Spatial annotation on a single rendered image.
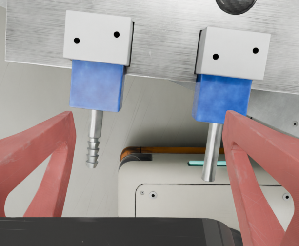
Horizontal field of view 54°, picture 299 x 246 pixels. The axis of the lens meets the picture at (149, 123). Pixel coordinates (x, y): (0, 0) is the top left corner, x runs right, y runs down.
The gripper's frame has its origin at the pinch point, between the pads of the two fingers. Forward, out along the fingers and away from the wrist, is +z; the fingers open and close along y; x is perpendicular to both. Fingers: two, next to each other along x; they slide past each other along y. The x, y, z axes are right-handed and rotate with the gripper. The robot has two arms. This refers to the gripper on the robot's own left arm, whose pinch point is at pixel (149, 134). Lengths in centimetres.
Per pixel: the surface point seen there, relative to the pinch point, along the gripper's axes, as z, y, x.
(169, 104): 85, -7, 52
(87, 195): 69, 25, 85
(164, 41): 14.9, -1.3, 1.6
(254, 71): 11.4, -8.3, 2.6
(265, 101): 17.3, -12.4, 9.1
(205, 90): 11.9, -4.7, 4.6
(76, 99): 11.5, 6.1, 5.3
